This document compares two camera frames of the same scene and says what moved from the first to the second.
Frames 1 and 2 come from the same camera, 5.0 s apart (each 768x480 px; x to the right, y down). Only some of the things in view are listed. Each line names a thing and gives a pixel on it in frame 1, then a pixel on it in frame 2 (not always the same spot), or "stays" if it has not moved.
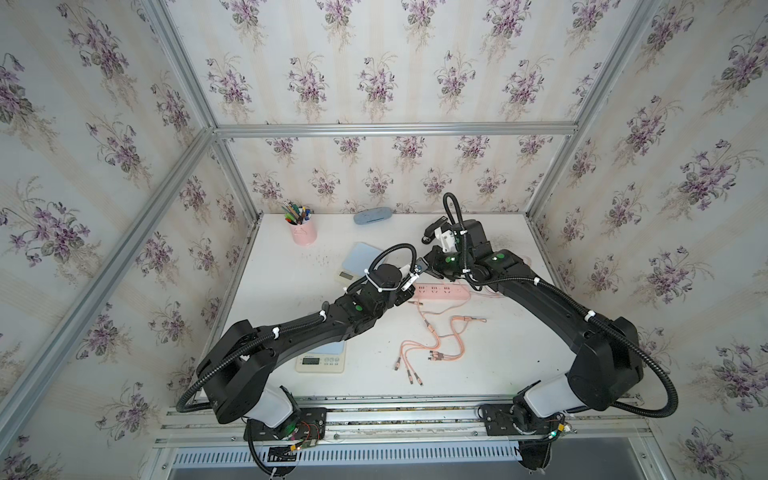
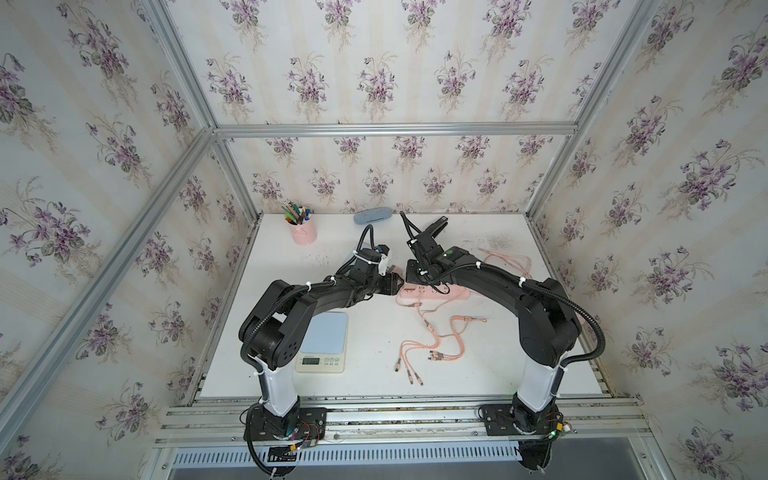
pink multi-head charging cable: (434, 349) stays
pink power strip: (441, 291) stays
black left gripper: (405, 296) -> (392, 285)
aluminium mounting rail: (597, 422) stays
